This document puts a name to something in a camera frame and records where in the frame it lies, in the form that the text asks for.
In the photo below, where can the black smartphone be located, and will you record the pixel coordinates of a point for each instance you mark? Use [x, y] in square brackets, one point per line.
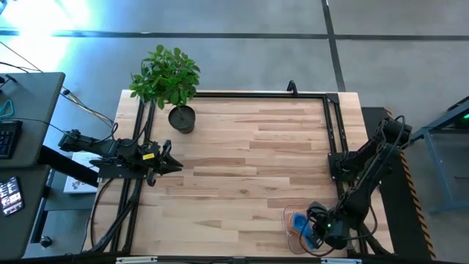
[11, 196]

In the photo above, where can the grey desk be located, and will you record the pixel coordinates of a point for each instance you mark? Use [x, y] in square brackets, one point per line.
[33, 110]
[22, 227]

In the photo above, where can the black triangular clamp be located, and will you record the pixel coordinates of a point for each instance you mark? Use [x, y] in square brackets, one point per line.
[292, 88]

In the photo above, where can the blue-grey metal cart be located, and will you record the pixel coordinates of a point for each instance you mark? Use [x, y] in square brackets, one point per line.
[432, 154]

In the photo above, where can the green leafy potted tree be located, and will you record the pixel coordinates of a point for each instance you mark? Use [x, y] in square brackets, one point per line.
[165, 77]

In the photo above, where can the white booklet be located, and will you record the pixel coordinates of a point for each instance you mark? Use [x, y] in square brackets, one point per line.
[78, 183]

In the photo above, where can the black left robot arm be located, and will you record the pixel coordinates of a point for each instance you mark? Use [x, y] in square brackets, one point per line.
[91, 146]

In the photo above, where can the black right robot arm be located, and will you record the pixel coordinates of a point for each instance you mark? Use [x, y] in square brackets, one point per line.
[366, 161]

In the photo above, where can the black round plant pot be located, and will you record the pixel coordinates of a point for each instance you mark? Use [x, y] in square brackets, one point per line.
[182, 119]

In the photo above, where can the black keyboard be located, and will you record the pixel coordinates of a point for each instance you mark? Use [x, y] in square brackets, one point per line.
[9, 139]

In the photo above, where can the black aluminium table frame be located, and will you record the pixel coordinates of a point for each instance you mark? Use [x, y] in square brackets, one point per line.
[256, 95]

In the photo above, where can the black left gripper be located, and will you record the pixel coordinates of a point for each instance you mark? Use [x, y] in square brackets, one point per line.
[151, 161]

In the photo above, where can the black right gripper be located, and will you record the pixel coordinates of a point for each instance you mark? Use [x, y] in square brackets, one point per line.
[318, 218]

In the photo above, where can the dark blue measuring cup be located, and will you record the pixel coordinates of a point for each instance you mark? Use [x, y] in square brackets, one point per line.
[301, 223]

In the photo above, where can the black hazard-striped platform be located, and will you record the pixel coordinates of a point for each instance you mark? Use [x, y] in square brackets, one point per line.
[399, 220]

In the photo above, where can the teal looped object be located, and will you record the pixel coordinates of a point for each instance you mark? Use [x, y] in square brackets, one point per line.
[8, 104]

